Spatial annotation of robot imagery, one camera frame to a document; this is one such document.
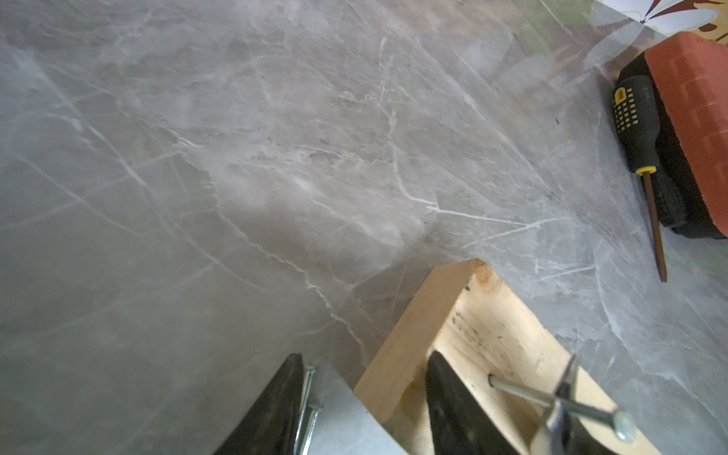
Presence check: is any wooden board with nails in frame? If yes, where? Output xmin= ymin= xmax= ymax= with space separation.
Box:
xmin=355 ymin=260 xmax=656 ymax=454

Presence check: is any claw hammer red black handle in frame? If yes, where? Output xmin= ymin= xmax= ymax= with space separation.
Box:
xmin=529 ymin=356 xmax=614 ymax=455

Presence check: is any red plastic tool case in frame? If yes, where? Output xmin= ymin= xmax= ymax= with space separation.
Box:
xmin=617 ymin=32 xmax=727 ymax=240

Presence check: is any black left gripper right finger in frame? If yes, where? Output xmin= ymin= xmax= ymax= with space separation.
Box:
xmin=426 ymin=351 xmax=517 ymax=455

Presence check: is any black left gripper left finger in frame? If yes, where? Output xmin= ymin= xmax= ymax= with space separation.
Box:
xmin=214 ymin=354 xmax=304 ymax=455

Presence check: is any steel nail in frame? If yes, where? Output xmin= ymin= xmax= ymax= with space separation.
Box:
xmin=293 ymin=365 xmax=318 ymax=455
xmin=296 ymin=399 xmax=323 ymax=455
xmin=488 ymin=375 xmax=637 ymax=443

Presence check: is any yellow-tipped screwdriver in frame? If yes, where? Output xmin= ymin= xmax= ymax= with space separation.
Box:
xmin=612 ymin=75 xmax=667 ymax=282

